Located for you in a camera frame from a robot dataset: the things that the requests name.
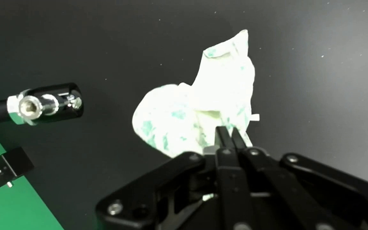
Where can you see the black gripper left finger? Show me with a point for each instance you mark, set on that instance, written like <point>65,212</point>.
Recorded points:
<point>190,192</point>

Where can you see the white cloth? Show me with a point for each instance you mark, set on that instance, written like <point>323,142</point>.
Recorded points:
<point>176,118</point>

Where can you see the black articulated stand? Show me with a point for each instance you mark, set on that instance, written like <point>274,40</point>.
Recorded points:
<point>35,106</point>

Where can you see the green backdrop curtain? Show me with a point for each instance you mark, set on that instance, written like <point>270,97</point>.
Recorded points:
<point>22,208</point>

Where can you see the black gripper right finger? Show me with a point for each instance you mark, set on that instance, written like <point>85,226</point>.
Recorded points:
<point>319,197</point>

